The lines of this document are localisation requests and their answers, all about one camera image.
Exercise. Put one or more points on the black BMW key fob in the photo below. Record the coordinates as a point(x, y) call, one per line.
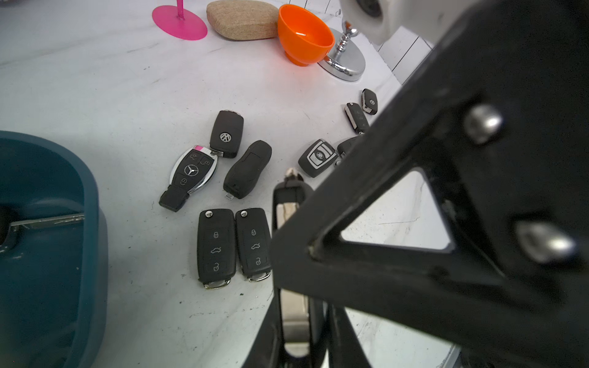
point(317, 158)

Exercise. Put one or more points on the orange plastic bowl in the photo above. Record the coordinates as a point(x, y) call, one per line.
point(305, 38)

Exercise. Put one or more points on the chrome glass holder stand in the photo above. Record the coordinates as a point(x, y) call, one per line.
point(345, 60)

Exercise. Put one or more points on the silver black Mercedes key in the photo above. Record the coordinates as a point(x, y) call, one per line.
point(190, 173)

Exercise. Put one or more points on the black Porsche style key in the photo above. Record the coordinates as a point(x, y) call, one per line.
point(242, 178)

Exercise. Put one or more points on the black silver flip key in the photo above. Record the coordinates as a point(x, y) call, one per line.
point(302, 318)

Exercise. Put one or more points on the cork oval block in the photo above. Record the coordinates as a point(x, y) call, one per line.
point(243, 20)

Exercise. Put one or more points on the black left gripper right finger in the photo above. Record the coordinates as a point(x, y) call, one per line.
point(463, 211)

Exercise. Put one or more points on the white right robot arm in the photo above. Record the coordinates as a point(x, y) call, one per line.
point(379, 20)

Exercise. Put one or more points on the black VW flip key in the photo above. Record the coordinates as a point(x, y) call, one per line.
point(226, 136)

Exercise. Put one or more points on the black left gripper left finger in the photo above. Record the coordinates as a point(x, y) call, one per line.
point(267, 348)

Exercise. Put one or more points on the teal storage box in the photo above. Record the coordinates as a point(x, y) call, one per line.
point(54, 256)

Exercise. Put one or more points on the pink plastic wine glass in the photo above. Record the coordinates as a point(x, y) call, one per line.
point(180, 23)

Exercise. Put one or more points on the black small key fob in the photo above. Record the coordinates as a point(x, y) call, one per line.
point(345, 147)

